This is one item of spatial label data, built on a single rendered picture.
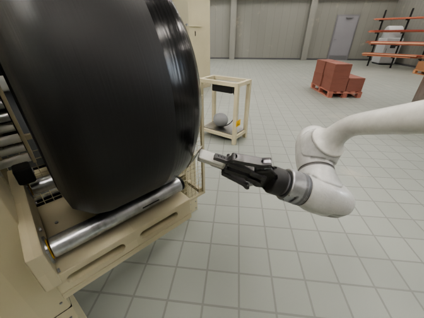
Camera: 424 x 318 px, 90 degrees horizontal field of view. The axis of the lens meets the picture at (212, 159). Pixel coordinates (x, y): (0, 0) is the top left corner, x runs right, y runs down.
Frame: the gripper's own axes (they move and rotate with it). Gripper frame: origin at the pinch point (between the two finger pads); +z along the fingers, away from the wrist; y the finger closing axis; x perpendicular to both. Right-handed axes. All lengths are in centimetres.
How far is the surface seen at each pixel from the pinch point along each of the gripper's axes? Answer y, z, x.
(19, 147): 34, 58, 6
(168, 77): -19.2, 14.3, -2.8
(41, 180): 28, 43, -6
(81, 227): 14.0, 23.4, -19.5
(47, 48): -22.1, 27.4, -10.7
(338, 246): 77, -121, 26
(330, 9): 147, -521, 1350
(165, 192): 14.3, 7.9, -5.2
